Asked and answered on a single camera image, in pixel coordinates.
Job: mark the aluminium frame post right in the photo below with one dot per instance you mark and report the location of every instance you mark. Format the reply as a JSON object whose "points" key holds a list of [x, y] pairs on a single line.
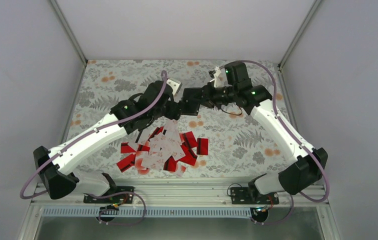
{"points": [[305, 23]]}

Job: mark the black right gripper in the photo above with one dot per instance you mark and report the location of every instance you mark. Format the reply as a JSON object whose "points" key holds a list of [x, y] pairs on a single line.
{"points": [[207, 94]]}

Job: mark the black card holder wallet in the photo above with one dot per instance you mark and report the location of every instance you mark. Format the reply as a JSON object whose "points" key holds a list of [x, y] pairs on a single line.
{"points": [[191, 101]]}

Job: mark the red card far right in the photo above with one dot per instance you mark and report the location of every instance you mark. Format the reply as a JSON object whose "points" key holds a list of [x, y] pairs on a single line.
{"points": [[202, 146]]}

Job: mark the red card centre right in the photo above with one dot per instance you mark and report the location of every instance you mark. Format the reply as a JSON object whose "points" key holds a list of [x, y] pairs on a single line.
{"points": [[189, 140]]}

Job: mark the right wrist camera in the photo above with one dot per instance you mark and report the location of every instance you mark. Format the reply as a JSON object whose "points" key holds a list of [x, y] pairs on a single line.
{"points": [[215, 77]]}

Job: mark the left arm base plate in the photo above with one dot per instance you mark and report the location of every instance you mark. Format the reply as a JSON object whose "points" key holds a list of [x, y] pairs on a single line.
{"points": [[118, 195]]}

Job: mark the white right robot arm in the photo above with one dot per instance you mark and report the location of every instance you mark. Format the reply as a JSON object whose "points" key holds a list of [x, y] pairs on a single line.
{"points": [[231, 84]]}

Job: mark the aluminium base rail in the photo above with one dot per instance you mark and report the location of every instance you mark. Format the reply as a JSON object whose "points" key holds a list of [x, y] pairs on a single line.
{"points": [[189, 192]]}

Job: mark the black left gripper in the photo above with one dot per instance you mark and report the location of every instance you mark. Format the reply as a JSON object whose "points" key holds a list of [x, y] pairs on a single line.
{"points": [[175, 111]]}

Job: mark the red card lower right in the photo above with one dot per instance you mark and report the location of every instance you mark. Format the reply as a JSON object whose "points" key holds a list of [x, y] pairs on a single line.
{"points": [[190, 158]]}

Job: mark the slotted cable duct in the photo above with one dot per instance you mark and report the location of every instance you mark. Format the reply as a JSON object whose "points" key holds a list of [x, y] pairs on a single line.
{"points": [[150, 212]]}

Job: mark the white floral card centre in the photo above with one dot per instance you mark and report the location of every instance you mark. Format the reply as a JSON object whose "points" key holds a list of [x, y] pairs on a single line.
{"points": [[162, 142]]}

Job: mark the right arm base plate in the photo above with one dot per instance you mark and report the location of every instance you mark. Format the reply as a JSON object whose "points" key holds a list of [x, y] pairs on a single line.
{"points": [[243, 196]]}

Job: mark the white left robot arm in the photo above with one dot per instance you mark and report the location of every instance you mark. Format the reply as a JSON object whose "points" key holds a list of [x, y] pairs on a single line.
{"points": [[57, 166]]}

